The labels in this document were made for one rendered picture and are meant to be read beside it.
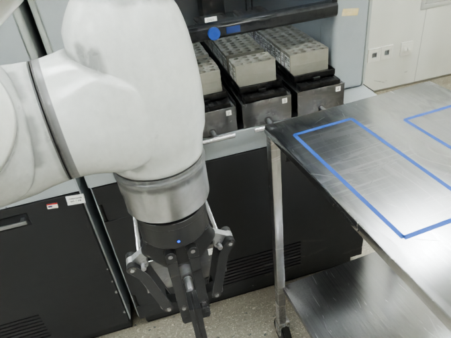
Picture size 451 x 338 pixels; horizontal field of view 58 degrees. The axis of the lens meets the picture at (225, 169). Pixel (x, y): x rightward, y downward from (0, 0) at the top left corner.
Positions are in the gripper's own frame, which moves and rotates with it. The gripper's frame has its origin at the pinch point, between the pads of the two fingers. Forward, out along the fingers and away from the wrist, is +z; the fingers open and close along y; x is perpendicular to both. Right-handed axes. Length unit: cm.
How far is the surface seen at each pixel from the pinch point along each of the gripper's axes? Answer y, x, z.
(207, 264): -3.6, -11.5, 3.4
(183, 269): 0.2, -11.5, 3.0
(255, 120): -27, -57, 5
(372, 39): -138, -177, 37
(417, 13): -166, -177, 26
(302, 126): -32.0, -37.8, -2.0
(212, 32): -20, -62, -18
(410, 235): -32.8, -1.3, -2.0
